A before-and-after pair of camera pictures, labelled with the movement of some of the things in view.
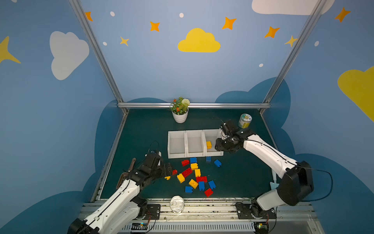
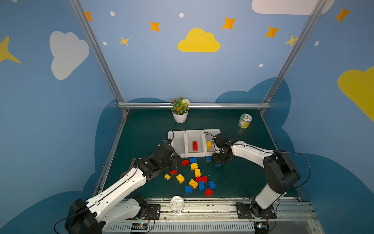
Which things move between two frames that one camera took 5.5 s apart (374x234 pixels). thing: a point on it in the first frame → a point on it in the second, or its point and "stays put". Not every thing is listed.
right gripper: (221, 145) → (219, 158)
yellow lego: (180, 178) stays put
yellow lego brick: (209, 145) stays put
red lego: (201, 179) stays put
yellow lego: (197, 172) stays put
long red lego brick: (187, 172) → (195, 146)
